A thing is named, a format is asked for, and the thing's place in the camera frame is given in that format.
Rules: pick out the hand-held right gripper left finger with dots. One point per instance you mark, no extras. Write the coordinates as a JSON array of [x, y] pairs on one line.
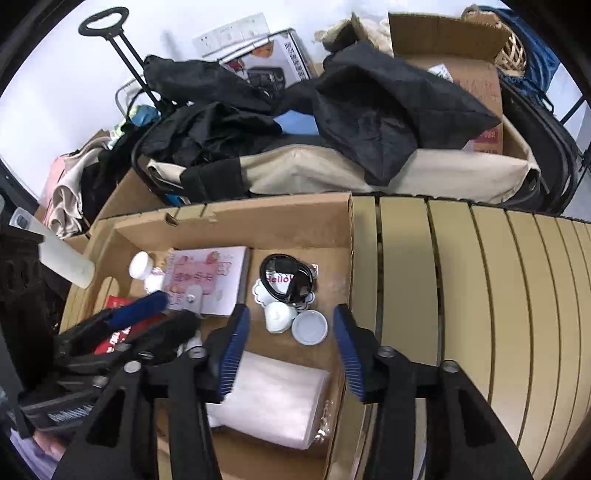
[[235, 350]]

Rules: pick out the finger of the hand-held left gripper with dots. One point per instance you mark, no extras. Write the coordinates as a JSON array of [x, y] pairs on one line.
[[138, 309], [157, 334]]

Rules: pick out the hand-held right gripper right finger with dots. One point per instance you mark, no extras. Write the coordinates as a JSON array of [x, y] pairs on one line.
[[346, 355]]

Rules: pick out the translucent plastic container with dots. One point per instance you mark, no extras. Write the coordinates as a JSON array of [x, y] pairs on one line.
[[277, 397]]

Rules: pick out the pink booklet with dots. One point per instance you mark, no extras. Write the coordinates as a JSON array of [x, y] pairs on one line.
[[207, 277]]

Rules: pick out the red box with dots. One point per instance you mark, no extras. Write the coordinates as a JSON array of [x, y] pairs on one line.
[[115, 302]]

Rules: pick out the white bottle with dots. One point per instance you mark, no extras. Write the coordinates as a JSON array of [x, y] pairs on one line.
[[141, 265]]

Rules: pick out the pale grey round lid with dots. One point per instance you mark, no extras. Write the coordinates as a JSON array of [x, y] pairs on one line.
[[309, 328]]

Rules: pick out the white cup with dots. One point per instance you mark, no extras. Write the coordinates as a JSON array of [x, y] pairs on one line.
[[279, 318]]

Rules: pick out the person's purple clothing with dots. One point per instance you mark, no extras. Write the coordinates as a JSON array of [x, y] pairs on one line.
[[30, 454]]

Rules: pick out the white flower-shaped dish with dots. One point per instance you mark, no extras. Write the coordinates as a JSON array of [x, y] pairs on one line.
[[258, 293]]

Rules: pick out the white paper tube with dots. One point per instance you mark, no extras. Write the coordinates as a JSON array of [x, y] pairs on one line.
[[64, 258]]

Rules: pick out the black cabinet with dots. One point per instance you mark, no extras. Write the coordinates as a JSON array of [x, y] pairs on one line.
[[23, 300]]

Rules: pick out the pink beige clothes pile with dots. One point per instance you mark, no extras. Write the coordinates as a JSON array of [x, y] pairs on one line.
[[69, 189]]

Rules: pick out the clear plastic object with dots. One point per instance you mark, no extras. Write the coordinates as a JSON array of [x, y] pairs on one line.
[[21, 218]]

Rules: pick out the beige fabric bag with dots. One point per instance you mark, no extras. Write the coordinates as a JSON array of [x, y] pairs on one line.
[[323, 170]]

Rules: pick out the black cloth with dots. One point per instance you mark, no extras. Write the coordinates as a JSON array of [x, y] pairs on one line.
[[203, 124], [383, 115]]

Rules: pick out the blue sheet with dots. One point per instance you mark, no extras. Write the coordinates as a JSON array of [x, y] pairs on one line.
[[295, 124]]

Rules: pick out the printed appliance box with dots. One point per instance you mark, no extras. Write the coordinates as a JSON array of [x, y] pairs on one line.
[[277, 64]]

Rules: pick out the black suitcase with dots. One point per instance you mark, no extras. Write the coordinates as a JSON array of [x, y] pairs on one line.
[[540, 138]]

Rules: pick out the large cardboard box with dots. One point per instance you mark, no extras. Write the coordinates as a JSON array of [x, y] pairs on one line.
[[475, 78]]

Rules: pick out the black metal rack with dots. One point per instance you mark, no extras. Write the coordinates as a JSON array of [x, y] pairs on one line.
[[579, 152]]

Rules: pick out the beige fuzzy item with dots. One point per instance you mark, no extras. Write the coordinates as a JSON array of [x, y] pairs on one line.
[[341, 32]]

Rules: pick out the wicker basket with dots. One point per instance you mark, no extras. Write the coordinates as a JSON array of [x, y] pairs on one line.
[[510, 53]]

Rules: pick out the blue cloth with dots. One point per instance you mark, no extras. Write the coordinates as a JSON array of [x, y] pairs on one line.
[[538, 50]]

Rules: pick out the white wall socket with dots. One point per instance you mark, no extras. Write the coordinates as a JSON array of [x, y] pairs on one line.
[[226, 32]]

